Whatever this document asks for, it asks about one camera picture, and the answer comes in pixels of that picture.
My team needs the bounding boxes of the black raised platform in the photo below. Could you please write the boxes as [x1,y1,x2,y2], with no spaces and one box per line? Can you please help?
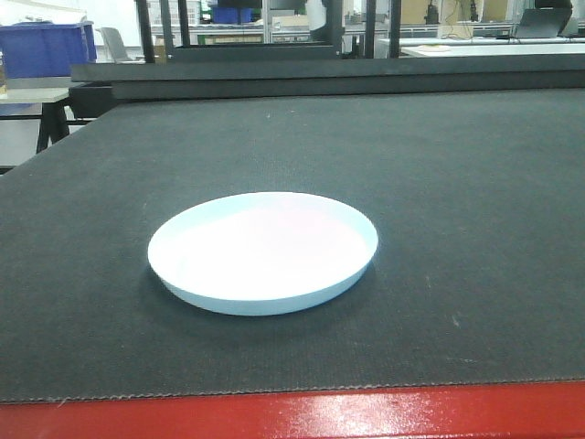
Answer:
[69,41,584,117]

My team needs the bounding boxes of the red table edge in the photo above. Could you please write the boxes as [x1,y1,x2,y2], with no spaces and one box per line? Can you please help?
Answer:
[1,381,584,438]

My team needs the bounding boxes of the laptop on far table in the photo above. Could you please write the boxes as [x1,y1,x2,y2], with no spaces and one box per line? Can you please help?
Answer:
[511,8,572,39]

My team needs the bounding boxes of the grey side table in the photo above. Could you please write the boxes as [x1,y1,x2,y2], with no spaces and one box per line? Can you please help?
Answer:
[0,86,74,155]

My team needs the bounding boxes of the dark grey table mat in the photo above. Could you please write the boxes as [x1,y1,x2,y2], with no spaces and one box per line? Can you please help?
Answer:
[0,88,585,405]

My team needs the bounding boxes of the light blue round tray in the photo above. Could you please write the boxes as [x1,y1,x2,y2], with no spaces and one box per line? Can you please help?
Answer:
[147,192,378,316]

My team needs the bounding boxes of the large blue storage crate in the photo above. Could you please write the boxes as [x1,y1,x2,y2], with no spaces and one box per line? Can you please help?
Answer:
[1,21,97,79]

